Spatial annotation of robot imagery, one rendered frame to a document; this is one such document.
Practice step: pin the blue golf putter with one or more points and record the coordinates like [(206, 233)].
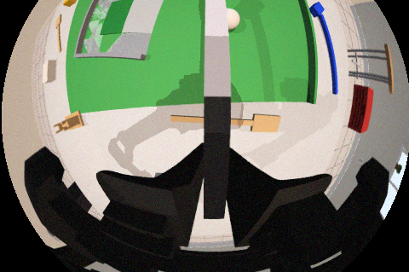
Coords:
[(317, 10)]

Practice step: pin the beige box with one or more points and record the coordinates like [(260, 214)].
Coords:
[(49, 71)]

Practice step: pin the white golf ball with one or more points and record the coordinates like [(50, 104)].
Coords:
[(233, 18)]

